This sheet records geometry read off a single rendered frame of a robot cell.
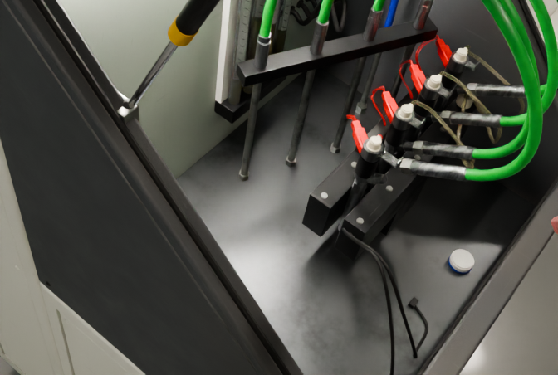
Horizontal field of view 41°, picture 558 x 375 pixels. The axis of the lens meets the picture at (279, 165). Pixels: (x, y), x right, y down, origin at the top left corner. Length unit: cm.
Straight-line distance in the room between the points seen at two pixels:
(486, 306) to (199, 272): 48
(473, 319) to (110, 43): 60
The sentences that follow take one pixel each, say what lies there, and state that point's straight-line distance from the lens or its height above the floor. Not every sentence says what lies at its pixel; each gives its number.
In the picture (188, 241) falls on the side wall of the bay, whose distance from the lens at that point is 74.
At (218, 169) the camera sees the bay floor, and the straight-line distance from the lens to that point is 127.
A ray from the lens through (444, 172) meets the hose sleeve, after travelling 95.
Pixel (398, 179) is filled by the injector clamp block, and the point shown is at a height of 98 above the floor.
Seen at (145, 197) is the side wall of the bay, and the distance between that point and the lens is 72.
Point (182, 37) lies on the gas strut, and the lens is 56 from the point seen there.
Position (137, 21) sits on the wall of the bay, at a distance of 92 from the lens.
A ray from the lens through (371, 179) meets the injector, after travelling 104.
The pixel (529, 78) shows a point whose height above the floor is 133.
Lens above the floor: 185
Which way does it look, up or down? 52 degrees down
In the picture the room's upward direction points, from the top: 12 degrees clockwise
